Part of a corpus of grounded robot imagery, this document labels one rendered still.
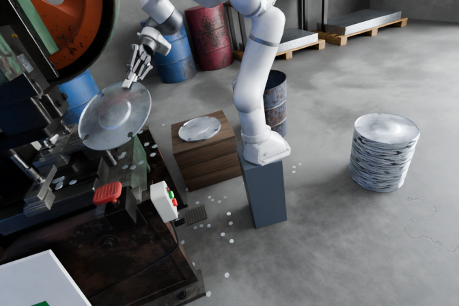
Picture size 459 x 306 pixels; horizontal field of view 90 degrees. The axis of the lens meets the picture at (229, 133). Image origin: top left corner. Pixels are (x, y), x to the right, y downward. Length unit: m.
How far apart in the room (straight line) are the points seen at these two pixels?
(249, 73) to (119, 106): 0.49
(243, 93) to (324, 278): 0.89
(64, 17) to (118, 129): 0.58
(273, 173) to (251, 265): 0.47
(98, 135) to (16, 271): 0.47
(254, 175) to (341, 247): 0.56
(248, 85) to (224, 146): 0.71
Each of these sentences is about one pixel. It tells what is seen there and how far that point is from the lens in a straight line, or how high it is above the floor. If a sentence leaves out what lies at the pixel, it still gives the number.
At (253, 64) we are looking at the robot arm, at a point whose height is 0.90.
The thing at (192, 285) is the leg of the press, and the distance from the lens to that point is 1.30.
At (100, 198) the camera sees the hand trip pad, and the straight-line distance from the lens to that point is 0.71.
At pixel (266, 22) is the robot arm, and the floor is 1.02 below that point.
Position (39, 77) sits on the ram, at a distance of 1.00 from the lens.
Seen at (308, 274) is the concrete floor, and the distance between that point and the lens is 1.28.
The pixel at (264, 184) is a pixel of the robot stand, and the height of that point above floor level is 0.32.
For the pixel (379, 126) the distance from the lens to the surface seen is 1.48.
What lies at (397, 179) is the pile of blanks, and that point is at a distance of 1.57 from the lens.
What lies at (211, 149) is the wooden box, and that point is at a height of 0.30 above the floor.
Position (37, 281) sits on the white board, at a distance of 1.05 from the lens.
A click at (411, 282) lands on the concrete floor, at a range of 1.36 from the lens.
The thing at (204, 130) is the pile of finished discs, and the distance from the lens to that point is 1.54.
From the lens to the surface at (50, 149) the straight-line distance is 1.08.
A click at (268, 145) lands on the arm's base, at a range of 1.03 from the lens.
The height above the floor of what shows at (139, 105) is 0.85.
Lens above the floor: 1.16
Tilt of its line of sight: 34 degrees down
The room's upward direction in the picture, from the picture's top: 13 degrees counter-clockwise
